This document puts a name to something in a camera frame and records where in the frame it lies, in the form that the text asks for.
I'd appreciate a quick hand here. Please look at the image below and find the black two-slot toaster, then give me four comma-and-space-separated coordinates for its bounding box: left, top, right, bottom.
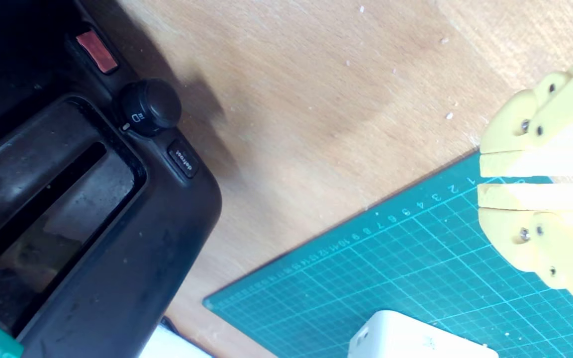
0, 0, 223, 358

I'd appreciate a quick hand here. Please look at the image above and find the black toaster knob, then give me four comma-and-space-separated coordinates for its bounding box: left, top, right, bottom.
120, 79, 183, 137

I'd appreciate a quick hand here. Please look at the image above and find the white block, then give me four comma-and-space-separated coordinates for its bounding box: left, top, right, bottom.
348, 309, 500, 358

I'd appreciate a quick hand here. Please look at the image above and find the green cutting mat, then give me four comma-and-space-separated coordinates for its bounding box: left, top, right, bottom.
202, 149, 573, 358

